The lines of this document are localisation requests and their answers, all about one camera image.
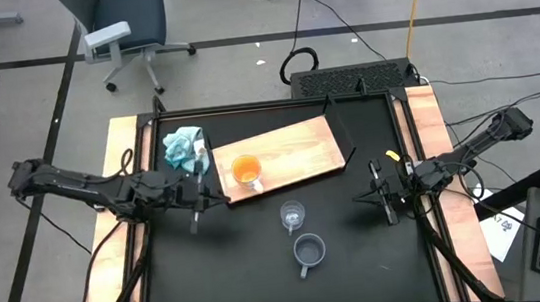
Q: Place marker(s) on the grey mug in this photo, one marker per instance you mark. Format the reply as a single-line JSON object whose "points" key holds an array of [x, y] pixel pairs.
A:
{"points": [[309, 250]]}

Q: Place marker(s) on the black metal table frame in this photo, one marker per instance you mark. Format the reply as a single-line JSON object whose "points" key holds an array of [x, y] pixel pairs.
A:
{"points": [[270, 104]]}

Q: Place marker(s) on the clear plastic cup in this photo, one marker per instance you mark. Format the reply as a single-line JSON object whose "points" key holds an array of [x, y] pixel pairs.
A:
{"points": [[293, 214]]}

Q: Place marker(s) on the black perforated computer tower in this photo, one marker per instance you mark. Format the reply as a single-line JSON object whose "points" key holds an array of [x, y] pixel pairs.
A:
{"points": [[350, 79]]}

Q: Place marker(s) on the black desk leg beam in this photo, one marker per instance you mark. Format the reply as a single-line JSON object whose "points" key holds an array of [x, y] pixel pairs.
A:
{"points": [[511, 194]]}

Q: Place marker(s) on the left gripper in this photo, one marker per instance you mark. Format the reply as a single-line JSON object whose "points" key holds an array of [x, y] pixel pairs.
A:
{"points": [[186, 195]]}

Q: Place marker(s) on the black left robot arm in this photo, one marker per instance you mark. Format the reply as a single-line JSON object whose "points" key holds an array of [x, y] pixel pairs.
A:
{"points": [[77, 186]]}

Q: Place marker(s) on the dark blue office chair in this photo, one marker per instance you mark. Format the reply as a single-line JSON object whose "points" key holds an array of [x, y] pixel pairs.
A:
{"points": [[130, 15]]}

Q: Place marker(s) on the teal cloth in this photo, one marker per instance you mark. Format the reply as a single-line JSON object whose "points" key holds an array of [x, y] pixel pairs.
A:
{"points": [[179, 148]]}

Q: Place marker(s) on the yellow ceramic mug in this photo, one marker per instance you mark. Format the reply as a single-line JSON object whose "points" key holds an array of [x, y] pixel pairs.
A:
{"points": [[246, 169]]}

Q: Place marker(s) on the yellow tag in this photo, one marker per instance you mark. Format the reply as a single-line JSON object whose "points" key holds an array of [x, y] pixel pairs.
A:
{"points": [[393, 154]]}

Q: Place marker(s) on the white paper sheet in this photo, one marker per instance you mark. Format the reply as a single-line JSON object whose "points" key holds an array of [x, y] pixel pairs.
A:
{"points": [[502, 232]]}

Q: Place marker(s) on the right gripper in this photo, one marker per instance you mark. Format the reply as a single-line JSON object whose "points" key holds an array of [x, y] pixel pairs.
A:
{"points": [[397, 188]]}

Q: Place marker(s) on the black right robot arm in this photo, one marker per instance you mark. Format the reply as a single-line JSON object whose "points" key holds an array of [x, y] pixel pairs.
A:
{"points": [[475, 145]]}

